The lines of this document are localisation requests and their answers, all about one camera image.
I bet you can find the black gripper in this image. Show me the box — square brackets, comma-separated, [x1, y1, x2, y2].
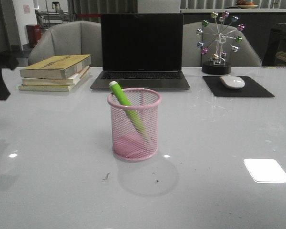
[0, 52, 19, 101]

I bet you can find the green marker pen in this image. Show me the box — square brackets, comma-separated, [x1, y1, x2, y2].
[109, 81, 150, 143]

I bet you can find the pink mesh pen holder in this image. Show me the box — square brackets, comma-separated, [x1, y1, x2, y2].
[107, 88, 162, 161]

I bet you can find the bottom yellow book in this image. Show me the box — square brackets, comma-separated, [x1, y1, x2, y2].
[18, 73, 91, 93]

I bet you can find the yellow book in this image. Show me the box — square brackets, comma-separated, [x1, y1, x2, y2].
[18, 73, 91, 93]
[20, 54, 91, 79]

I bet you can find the red trash bin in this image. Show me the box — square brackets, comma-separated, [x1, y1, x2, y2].
[26, 24, 41, 48]

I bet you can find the top yellow book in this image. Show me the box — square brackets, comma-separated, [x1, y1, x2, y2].
[20, 54, 91, 79]

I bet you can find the left grey armchair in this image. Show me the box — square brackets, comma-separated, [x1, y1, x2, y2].
[28, 21, 102, 67]

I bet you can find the grey armchair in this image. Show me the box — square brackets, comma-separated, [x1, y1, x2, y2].
[28, 21, 102, 67]
[182, 21, 262, 67]

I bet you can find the grey laptop computer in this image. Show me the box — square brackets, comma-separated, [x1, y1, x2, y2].
[91, 13, 190, 91]

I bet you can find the right grey armchair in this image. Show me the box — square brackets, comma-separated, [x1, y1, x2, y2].
[182, 21, 262, 67]

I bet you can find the ferris wheel desk ornament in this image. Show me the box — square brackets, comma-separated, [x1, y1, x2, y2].
[196, 10, 245, 75]

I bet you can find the black mouse pad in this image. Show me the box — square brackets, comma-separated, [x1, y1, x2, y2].
[203, 76, 274, 98]

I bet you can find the white computer mouse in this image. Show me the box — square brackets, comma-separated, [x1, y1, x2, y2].
[219, 75, 245, 89]

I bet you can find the fruit bowl on counter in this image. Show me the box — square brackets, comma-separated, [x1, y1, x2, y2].
[235, 0, 258, 9]

